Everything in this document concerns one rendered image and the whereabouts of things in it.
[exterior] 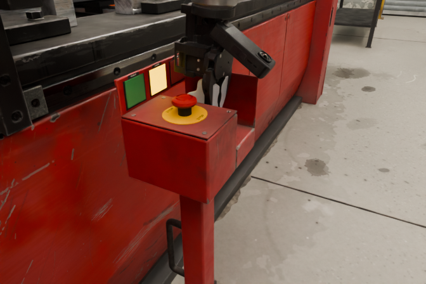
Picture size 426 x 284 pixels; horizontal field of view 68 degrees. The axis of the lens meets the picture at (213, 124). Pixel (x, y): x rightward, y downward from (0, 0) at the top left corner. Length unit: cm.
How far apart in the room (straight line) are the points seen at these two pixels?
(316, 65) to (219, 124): 207
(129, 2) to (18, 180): 51
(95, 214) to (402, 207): 137
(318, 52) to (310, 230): 142
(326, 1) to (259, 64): 194
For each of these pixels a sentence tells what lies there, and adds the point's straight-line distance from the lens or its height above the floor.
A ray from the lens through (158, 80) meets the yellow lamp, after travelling 57.
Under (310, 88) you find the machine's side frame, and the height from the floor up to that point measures 13.
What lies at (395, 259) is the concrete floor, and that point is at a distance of 147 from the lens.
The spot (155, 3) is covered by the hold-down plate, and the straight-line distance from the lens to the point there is 87.
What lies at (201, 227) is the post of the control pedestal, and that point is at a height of 52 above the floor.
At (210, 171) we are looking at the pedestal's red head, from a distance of 47.
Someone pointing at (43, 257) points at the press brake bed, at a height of 51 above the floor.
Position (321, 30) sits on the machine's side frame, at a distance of 245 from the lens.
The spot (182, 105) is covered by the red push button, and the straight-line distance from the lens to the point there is 48.
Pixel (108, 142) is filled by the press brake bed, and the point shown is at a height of 66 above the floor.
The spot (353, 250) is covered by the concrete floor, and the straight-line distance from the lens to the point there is 143.
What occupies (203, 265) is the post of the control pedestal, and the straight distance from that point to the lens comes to 75.
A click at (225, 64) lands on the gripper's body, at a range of 56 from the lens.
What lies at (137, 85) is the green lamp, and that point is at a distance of 53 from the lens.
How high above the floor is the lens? 100
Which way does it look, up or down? 27 degrees down
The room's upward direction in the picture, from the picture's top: straight up
